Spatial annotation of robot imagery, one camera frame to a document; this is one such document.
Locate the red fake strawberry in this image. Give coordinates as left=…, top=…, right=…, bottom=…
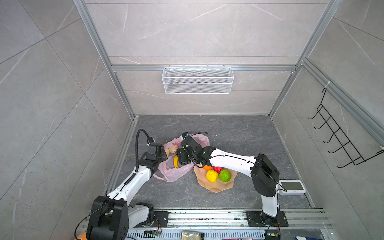
left=212, top=167, right=225, bottom=174

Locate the pink scalloped bowl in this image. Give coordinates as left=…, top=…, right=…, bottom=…
left=194, top=167, right=238, bottom=193

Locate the yellow fake banana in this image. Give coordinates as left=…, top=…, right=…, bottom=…
left=173, top=156, right=180, bottom=169

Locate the pink plastic bag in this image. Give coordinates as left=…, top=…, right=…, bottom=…
left=153, top=137, right=195, bottom=183

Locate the aluminium front rail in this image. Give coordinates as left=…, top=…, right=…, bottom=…
left=124, top=209, right=337, bottom=240

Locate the orange fake fruit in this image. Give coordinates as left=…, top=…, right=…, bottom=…
left=203, top=165, right=213, bottom=171

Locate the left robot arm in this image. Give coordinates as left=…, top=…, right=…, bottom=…
left=86, top=143, right=167, bottom=240

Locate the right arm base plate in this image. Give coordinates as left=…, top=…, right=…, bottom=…
left=246, top=211, right=289, bottom=227

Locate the green fake fruit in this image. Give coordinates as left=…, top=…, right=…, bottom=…
left=219, top=169, right=232, bottom=183

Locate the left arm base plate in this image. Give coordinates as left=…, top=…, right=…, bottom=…
left=135, top=211, right=170, bottom=228

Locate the black wire hook rack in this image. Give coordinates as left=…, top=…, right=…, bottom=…
left=308, top=88, right=384, bottom=169

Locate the white wire mesh basket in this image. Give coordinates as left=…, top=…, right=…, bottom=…
left=162, top=67, right=235, bottom=95

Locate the white digital timer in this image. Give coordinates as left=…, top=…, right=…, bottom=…
left=277, top=180, right=307, bottom=196

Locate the yellow fake lemon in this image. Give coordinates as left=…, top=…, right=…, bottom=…
left=206, top=170, right=219, bottom=183

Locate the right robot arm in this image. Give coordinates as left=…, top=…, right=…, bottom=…
left=181, top=136, right=280, bottom=218

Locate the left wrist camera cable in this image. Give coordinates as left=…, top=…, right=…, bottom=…
left=134, top=128, right=155, bottom=173

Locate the beige fake mushroom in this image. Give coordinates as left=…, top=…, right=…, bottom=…
left=168, top=145, right=178, bottom=154

